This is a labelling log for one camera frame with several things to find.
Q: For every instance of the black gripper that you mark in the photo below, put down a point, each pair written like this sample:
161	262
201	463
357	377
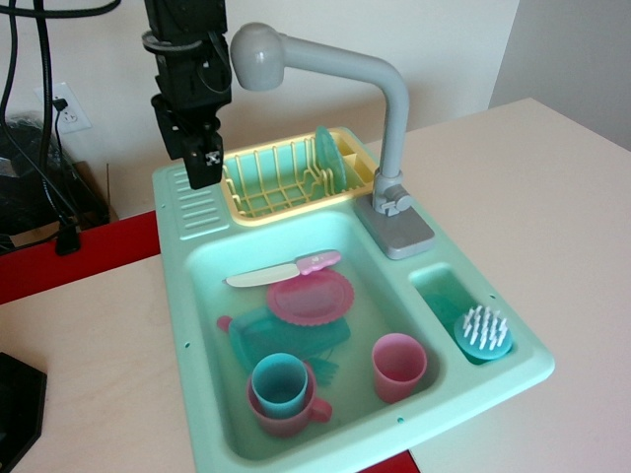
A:
194	79

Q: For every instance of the grey toy faucet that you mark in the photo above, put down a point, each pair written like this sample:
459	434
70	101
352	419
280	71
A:
260	56

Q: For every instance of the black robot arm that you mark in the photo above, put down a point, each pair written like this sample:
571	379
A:
178	20

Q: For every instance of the yellow dish rack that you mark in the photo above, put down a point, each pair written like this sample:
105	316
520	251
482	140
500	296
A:
273	181

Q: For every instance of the teal plate in rack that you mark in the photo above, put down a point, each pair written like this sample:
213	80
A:
329	157

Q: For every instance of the black plug on table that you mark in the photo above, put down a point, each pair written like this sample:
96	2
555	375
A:
67	239

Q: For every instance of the teal toy bottle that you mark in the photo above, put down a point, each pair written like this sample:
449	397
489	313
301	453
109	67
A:
259	333

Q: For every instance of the pink toy plate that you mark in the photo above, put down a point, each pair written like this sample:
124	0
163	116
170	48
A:
316	299

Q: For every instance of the mint green toy sink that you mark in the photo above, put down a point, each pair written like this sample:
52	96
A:
421	296

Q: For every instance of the blue toy cup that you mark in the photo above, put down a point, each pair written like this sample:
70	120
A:
279	382

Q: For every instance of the teal toy fork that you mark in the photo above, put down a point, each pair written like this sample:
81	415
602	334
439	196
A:
324	371

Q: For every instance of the pink toy mug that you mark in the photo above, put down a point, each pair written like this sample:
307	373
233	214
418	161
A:
314	409

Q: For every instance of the black object bottom left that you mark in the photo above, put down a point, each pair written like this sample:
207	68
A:
22	406

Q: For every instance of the pink toy cup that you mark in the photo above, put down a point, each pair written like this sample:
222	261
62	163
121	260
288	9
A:
399	362

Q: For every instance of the teal scrub brush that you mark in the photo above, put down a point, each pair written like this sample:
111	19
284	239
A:
483	334

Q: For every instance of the white wall outlet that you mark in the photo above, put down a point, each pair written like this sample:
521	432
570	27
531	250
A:
68	115

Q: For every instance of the toy knife pink handle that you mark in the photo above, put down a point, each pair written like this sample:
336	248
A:
303	266

